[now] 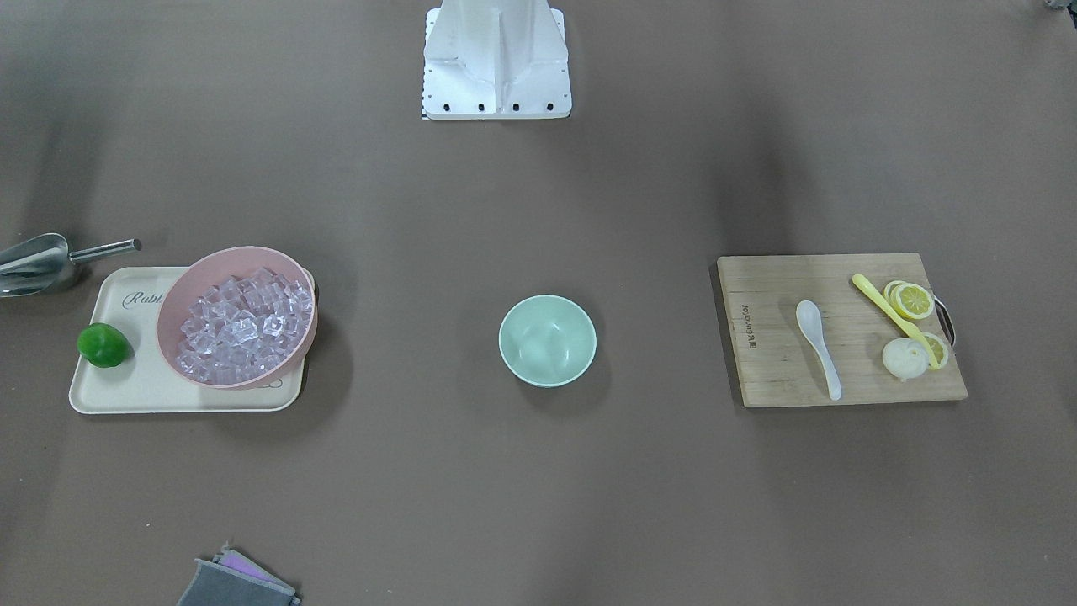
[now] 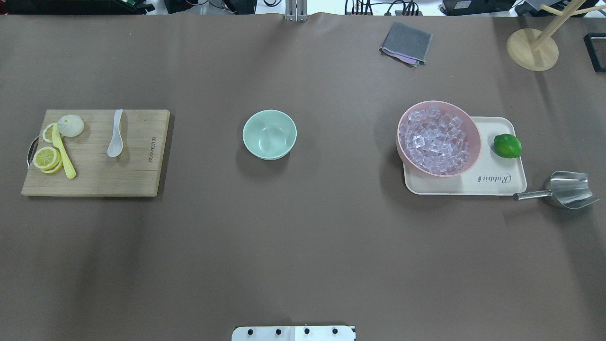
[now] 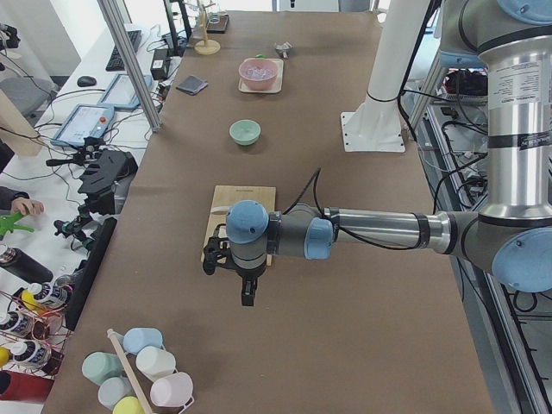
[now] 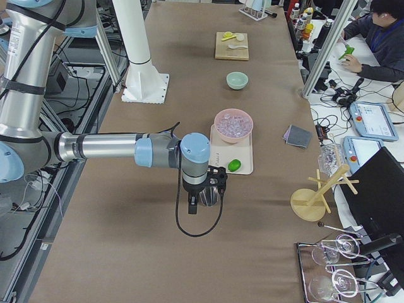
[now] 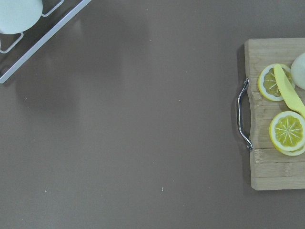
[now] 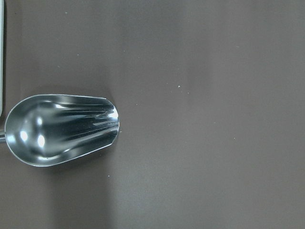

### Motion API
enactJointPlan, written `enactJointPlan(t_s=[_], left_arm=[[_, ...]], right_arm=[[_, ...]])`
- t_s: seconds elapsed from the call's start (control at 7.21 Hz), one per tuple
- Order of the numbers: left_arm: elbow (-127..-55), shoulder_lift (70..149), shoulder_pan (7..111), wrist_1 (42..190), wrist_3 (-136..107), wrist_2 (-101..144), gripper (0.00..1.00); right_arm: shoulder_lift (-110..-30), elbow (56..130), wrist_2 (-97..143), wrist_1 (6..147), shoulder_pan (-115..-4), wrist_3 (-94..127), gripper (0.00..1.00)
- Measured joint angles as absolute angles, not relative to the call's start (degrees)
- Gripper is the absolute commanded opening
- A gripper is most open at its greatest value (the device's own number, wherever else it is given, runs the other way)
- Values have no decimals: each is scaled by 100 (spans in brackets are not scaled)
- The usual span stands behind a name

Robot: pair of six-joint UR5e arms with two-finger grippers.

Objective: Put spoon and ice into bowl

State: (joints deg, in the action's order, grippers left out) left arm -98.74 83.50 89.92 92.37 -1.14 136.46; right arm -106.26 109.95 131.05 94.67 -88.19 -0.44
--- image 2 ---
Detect white ceramic spoon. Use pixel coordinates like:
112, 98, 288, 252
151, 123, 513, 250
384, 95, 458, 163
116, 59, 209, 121
107, 109, 124, 158

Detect mint green bowl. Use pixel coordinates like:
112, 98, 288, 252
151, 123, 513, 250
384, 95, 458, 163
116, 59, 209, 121
242, 109, 297, 161

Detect clear ice cubes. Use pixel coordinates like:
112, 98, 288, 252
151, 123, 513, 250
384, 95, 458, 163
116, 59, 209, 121
398, 105, 470, 176

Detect pink bowl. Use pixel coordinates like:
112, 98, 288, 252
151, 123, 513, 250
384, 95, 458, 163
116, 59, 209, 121
396, 100, 482, 178

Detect steel ice scoop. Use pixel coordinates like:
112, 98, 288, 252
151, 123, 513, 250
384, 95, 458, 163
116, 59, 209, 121
513, 171, 600, 210

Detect grey folded cloth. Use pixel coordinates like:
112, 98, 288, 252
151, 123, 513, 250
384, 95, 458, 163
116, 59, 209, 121
379, 22, 433, 67

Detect cream plastic tray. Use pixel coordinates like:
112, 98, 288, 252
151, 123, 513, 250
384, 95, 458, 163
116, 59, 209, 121
403, 117, 527, 196

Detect green lime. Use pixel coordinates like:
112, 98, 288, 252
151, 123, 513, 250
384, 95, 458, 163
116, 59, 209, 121
493, 134, 522, 158

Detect bamboo cutting board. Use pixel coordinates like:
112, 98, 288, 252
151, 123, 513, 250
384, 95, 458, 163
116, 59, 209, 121
21, 109, 170, 197

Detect white steamed bun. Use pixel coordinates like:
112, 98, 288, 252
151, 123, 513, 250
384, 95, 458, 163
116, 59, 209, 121
58, 114, 85, 137

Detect yellow plastic knife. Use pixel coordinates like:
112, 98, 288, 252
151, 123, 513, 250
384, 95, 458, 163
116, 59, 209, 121
52, 123, 77, 179

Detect bottom lemon slice of stack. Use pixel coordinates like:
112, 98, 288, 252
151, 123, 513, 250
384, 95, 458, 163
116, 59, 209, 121
40, 160, 63, 173

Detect upper lemon slice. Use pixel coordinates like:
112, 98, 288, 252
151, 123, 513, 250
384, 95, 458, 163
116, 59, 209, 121
43, 123, 56, 144

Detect wooden cup tree stand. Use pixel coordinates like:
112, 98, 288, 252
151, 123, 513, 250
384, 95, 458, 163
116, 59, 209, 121
506, 0, 606, 72

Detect black framed tray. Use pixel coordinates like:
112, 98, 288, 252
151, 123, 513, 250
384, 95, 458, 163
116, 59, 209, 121
583, 32, 606, 72

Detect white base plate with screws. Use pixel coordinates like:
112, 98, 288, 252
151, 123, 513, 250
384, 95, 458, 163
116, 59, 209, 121
231, 325, 356, 341

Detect metal cutting board handle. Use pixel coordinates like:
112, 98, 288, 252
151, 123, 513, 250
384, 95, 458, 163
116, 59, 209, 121
27, 136, 40, 169

